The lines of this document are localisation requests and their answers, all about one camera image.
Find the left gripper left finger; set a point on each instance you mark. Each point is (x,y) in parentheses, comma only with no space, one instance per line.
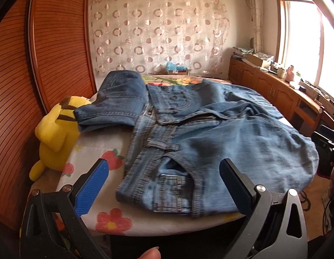
(52,226)

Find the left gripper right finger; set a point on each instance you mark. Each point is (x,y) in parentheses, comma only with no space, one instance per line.
(275,225)

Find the light blue denim jeans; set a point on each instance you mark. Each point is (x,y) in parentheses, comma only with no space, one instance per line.
(183,133)

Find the person's left hand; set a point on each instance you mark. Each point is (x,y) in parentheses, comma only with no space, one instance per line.
(152,253)

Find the floral bed sheet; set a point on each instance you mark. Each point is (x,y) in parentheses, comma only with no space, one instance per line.
(106,215)

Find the yellow plush toy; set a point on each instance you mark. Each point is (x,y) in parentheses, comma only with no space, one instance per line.
(57,132)

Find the wooden side cabinet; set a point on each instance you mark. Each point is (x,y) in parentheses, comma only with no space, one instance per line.
(300,110)

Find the folded dark denim jeans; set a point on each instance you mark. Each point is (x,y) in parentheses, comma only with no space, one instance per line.
(120,101)

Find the pink bottle on cabinet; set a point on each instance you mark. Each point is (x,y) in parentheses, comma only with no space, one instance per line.
(290,75)

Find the cardboard box on cabinet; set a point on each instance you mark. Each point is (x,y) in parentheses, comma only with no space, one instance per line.
(260,59)

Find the wooden slatted wardrobe door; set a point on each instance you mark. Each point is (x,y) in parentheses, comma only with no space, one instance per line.
(44,56)

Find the blue item on headboard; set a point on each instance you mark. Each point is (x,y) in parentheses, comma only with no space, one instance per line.
(173,68)

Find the circle patterned curtain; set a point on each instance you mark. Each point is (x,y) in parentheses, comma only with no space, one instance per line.
(151,36)

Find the window with wooden frame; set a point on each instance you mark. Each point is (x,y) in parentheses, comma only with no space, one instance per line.
(307,44)

